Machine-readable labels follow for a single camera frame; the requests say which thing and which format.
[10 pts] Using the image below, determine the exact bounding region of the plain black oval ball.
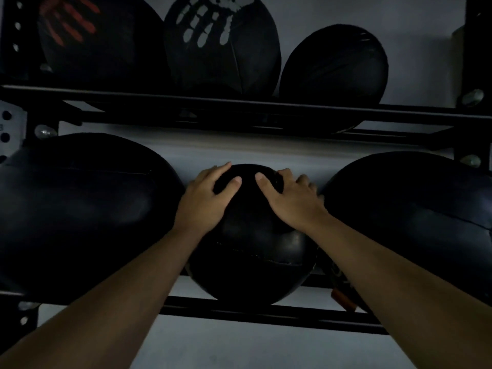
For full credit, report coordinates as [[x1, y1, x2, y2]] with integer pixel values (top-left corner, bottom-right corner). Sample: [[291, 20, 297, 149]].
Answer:
[[279, 24, 389, 134]]

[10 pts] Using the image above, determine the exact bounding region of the person's right hand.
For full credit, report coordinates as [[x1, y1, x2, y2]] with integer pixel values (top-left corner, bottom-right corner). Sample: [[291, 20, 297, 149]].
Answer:
[[255, 168, 331, 234]]

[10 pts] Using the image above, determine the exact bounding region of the person's left forearm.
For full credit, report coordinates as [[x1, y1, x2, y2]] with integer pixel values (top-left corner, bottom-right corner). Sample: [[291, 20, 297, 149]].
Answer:
[[0, 224, 210, 369]]

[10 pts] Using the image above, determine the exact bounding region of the large black medicine ball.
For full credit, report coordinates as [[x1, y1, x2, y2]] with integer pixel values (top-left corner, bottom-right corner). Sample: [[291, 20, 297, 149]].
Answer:
[[0, 133, 186, 305], [318, 151, 492, 315]]

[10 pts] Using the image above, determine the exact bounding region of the black metal storage rack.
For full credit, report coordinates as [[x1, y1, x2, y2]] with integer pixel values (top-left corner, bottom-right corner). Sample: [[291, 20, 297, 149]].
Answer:
[[0, 0, 492, 356]]

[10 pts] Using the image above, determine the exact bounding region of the person's left hand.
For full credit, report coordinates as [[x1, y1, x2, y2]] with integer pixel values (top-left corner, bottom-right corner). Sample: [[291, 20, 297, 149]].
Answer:
[[173, 162, 243, 238]]

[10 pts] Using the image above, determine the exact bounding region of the person's right forearm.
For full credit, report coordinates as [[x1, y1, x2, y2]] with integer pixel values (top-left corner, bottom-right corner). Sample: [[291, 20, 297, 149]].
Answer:
[[305, 215, 492, 369]]

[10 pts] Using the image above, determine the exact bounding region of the black ball red handprint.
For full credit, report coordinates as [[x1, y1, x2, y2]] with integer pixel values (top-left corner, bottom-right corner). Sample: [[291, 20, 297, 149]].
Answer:
[[37, 0, 170, 88]]

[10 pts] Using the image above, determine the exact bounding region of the small black medicine ball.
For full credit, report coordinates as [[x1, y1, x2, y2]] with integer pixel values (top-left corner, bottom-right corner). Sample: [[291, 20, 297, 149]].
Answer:
[[186, 163, 320, 306]]

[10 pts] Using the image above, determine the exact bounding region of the black ball white handprint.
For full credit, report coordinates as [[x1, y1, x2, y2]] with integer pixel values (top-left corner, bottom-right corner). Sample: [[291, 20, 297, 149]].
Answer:
[[164, 0, 282, 99]]

